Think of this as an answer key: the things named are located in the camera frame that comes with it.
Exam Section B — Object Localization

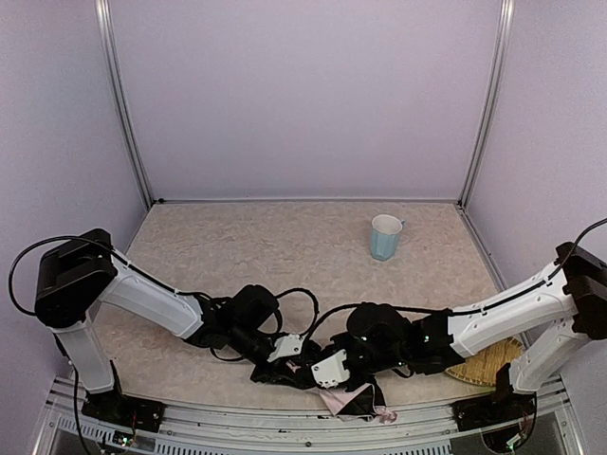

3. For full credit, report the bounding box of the left aluminium frame post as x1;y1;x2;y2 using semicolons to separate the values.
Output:
95;0;155;210

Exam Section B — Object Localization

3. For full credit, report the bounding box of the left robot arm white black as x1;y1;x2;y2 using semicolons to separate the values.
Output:
28;228;314;426

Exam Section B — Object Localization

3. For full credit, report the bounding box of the blue ceramic mug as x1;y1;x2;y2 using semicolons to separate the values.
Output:
370;214;405;262

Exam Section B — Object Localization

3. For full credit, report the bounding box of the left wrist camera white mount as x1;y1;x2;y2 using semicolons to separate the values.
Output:
267;334;304;363

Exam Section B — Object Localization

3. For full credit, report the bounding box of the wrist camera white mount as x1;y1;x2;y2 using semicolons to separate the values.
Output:
311;349;351;389
267;334;304;363

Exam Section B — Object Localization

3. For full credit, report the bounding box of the woven bamboo tray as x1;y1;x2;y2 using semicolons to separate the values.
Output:
445;337;524;387

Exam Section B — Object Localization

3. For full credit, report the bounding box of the right aluminium frame post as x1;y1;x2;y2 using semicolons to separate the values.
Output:
458;0;515;212

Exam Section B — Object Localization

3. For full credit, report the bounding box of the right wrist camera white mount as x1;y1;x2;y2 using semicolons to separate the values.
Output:
311;349;351;389

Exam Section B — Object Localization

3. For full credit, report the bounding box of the pink umbrella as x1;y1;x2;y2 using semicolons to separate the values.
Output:
285;355;397;424

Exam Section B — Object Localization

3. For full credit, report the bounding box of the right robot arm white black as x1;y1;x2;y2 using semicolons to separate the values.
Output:
312;241;606;402

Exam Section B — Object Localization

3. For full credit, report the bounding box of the aluminium frame post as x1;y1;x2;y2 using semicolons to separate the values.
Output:
95;0;155;210
458;0;515;212

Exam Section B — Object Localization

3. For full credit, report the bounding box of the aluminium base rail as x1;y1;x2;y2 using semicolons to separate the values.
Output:
32;373;584;455

